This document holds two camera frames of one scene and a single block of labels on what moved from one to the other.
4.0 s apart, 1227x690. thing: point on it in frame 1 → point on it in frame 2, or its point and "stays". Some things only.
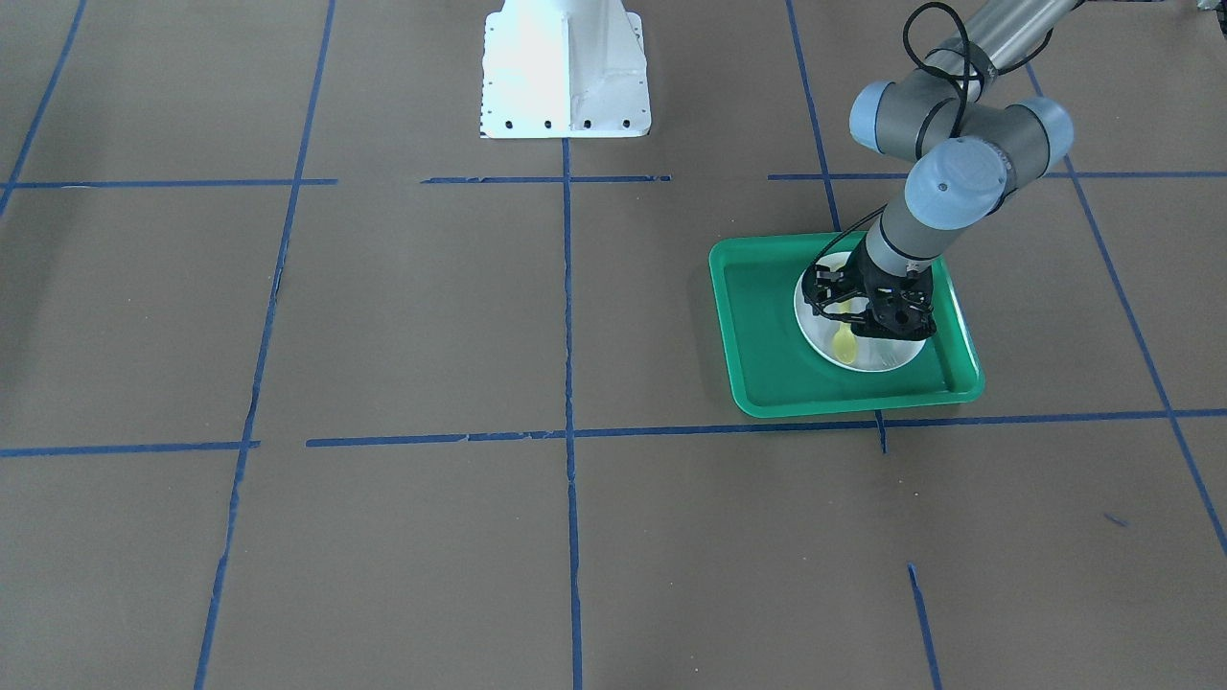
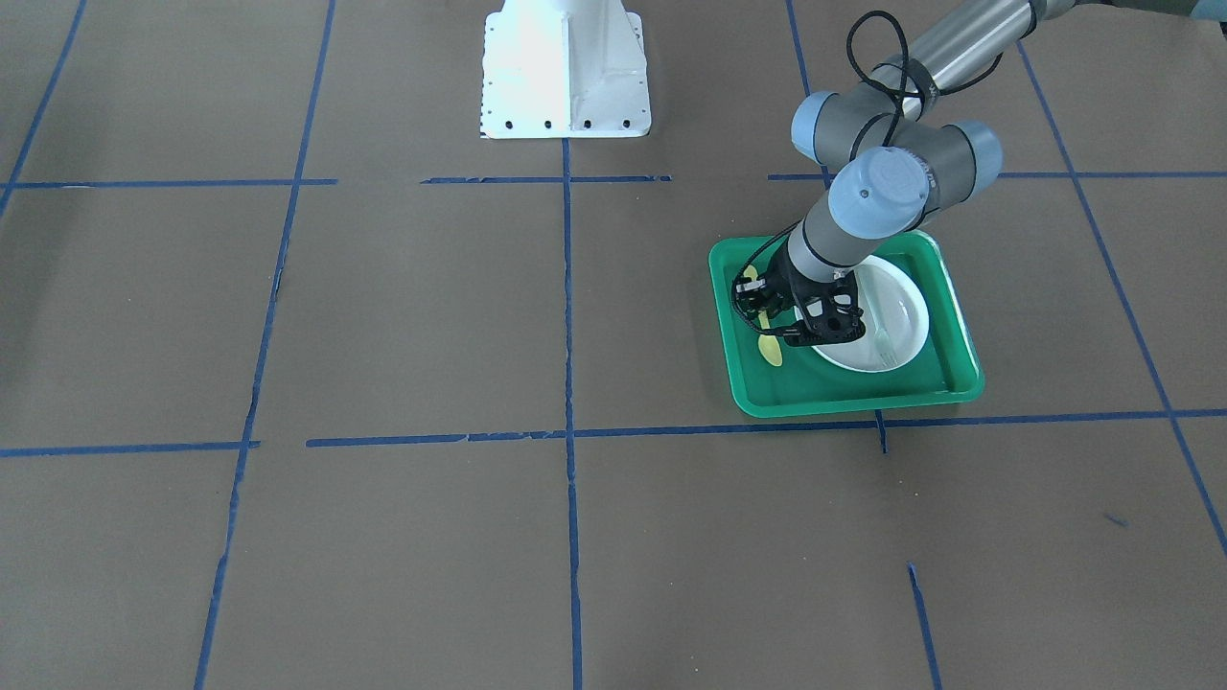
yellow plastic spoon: [845, 344] → [768, 346]
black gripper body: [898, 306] → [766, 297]
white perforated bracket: [565, 69] stays
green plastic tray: [770, 369] stays
